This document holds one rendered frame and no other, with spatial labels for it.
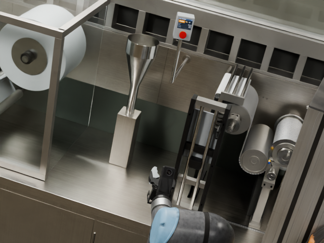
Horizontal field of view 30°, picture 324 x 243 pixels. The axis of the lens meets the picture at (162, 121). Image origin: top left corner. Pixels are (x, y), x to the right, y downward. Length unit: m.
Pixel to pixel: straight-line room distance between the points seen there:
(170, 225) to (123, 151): 1.19
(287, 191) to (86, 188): 1.60
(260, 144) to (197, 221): 1.01
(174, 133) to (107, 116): 0.36
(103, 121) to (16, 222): 0.68
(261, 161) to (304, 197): 1.43
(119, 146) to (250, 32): 0.79
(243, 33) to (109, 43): 0.65
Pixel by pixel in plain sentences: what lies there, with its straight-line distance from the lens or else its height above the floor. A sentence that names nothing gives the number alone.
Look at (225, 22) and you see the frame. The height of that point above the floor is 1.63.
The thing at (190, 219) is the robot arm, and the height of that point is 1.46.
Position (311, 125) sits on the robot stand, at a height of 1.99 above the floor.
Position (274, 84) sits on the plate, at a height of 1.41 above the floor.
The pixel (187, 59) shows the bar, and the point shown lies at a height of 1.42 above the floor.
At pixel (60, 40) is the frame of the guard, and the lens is 2.39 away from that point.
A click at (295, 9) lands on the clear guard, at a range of 2.58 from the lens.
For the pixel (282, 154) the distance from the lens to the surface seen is 2.57.
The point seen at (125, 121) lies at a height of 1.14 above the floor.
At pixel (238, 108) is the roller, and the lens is 2.54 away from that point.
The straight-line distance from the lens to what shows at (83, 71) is 2.79.
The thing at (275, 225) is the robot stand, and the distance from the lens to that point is 1.25.
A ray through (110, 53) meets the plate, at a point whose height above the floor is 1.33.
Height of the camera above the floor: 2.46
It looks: 28 degrees down
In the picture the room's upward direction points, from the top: 12 degrees clockwise
